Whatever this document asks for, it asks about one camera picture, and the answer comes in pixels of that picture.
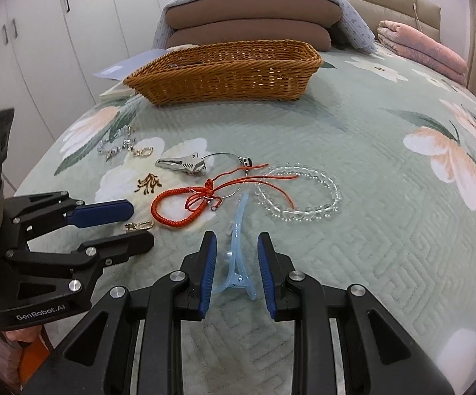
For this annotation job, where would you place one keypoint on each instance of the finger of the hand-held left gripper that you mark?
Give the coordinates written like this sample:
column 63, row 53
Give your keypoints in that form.
column 131, row 243
column 106, row 210

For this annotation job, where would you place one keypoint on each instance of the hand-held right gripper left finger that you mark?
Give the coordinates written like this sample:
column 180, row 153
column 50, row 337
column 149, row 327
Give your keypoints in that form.
column 207, row 275

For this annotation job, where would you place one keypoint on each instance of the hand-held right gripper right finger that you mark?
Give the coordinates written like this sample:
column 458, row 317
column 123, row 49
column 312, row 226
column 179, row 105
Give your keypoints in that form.
column 264, row 275

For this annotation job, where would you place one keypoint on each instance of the light blue hair clip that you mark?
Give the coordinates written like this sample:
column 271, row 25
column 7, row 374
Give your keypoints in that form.
column 240, row 222

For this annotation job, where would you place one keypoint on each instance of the brown wicker basket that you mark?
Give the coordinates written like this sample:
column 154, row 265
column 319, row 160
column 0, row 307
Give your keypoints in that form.
column 221, row 78

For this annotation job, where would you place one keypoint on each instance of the gold clasp charm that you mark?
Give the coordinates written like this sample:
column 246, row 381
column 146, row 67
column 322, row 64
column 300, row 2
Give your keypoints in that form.
column 143, row 152

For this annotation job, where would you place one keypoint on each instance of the silver metal hair clip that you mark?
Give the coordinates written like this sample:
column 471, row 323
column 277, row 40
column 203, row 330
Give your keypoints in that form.
column 180, row 163

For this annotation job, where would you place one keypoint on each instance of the green floral bedspread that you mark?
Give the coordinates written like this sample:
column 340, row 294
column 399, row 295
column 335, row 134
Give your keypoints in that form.
column 365, row 234

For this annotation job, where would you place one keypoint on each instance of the silver hoop with charm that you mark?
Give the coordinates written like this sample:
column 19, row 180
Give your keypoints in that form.
column 246, row 161

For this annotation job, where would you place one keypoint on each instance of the orange cloth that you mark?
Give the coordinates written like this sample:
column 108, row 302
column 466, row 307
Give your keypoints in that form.
column 32, row 362

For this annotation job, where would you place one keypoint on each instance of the white wardrobe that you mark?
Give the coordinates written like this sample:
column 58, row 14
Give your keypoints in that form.
column 98, row 16

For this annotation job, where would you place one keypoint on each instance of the brown pillow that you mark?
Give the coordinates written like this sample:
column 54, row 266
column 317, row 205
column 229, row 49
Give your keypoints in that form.
column 246, row 35
column 254, row 10

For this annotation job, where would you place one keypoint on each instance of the blue-grey dotted blanket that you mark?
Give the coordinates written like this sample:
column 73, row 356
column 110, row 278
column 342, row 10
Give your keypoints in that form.
column 357, row 28

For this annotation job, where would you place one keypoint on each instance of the pink folded quilt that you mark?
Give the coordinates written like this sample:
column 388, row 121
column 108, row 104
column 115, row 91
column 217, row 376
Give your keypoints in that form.
column 423, row 49

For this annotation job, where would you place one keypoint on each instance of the beige padded headboard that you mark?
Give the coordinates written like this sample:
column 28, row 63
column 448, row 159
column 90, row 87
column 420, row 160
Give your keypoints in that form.
column 386, row 0

